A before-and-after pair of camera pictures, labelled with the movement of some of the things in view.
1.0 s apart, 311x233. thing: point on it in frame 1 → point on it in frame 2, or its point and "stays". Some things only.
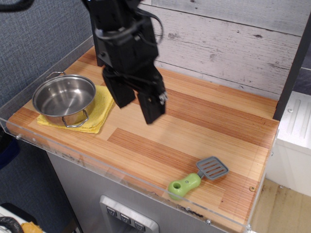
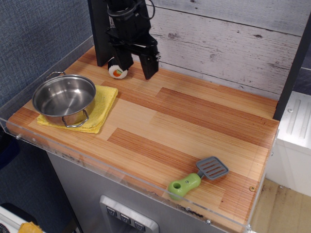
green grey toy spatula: x=211 y=168 stays
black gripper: x=127 y=48 → x=132 y=34
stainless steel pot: x=66 y=97 stays
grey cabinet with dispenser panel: x=100 y=202 stays
